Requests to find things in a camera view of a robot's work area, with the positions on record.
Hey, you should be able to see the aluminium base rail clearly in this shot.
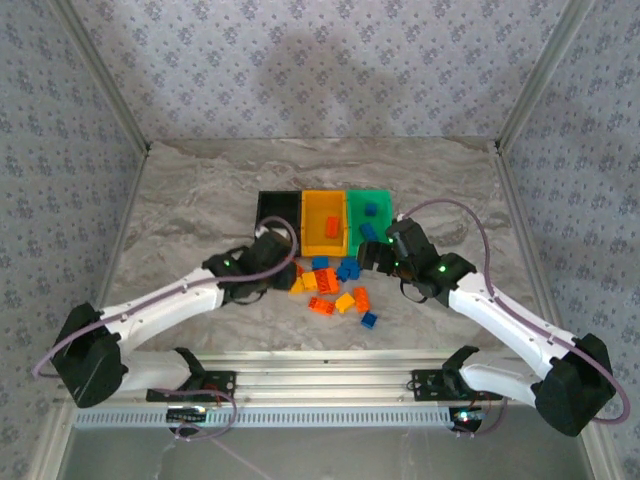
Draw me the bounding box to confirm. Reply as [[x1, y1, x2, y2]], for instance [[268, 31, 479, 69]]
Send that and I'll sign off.
[[53, 349, 599, 405]]

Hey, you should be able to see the small circuit board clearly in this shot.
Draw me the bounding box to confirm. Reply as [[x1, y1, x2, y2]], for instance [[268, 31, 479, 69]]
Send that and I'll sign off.
[[448, 407, 489, 432], [166, 407, 209, 424]]

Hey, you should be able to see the green plastic bin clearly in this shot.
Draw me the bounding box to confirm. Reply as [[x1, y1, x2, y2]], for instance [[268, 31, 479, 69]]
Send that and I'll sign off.
[[345, 188, 396, 256]]

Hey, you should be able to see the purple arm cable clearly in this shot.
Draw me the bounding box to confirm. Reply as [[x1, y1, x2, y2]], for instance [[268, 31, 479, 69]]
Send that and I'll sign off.
[[397, 198, 631, 439], [30, 215, 300, 442]]

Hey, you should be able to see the aluminium table side rail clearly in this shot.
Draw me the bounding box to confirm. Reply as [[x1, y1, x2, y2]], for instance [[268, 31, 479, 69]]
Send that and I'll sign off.
[[491, 142, 575, 364], [77, 147, 151, 367]]

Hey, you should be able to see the grey slotted cable duct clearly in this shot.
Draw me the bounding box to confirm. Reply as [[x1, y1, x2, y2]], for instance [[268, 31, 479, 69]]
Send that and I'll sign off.
[[73, 405, 454, 429]]

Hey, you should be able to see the black plastic bin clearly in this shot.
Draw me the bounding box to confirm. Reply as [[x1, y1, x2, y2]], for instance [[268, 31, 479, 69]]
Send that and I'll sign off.
[[255, 189, 305, 246]]

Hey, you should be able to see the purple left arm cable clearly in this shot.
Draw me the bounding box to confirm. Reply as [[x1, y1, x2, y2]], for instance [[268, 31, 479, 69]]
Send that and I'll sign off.
[[30, 215, 300, 442]]

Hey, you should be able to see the yellow plastic bin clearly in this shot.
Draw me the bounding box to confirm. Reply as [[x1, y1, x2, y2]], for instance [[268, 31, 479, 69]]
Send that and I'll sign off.
[[300, 188, 351, 258]]

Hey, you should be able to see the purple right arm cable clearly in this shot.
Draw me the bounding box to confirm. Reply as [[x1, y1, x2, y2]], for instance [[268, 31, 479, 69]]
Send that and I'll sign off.
[[397, 198, 631, 439]]

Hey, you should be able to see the aluminium frame post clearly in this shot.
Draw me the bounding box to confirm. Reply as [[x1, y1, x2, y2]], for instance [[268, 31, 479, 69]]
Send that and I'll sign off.
[[493, 0, 599, 151], [47, 0, 152, 154]]

